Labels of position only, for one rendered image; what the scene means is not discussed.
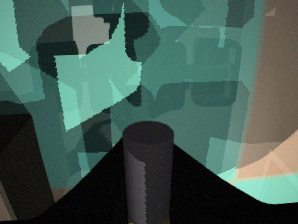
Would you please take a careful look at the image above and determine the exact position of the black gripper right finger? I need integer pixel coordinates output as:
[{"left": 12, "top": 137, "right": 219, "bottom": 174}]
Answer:
[{"left": 169, "top": 144, "right": 298, "bottom": 224}]

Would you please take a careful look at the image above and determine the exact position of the grey cylinder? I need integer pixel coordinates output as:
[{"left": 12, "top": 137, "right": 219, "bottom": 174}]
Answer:
[{"left": 122, "top": 120, "right": 174, "bottom": 224}]

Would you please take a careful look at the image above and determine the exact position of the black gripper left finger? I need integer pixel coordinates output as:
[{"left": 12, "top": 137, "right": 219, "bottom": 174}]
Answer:
[{"left": 0, "top": 137, "right": 129, "bottom": 224}]

